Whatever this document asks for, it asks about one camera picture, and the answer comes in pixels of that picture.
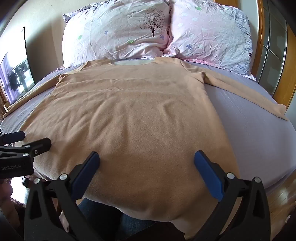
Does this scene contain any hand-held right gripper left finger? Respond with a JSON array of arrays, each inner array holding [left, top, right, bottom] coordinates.
[[24, 151, 100, 241]]

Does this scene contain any tree print pillow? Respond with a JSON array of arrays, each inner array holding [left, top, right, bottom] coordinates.
[[62, 0, 172, 68]]

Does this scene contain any wall mirror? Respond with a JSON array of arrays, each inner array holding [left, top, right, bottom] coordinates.
[[0, 27, 36, 105]]

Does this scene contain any person's left forearm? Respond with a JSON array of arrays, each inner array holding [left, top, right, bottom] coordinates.
[[0, 181, 21, 229]]

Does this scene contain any pink floral pillow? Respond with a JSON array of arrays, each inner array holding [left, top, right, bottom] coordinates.
[[163, 0, 257, 81]]

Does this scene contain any person's blue jeans leg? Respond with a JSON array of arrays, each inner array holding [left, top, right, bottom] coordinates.
[[77, 199, 158, 241]]

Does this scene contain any lilac bed sheet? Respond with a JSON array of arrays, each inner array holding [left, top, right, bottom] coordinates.
[[0, 61, 295, 197]]

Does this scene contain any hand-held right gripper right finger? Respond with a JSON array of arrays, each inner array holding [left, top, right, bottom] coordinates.
[[194, 150, 271, 241]]

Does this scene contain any tan long-sleeve shirt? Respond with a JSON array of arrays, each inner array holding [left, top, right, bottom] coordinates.
[[3, 57, 289, 234]]

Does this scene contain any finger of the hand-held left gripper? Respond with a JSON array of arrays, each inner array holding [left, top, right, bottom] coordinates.
[[0, 131, 26, 145], [14, 138, 52, 160]]

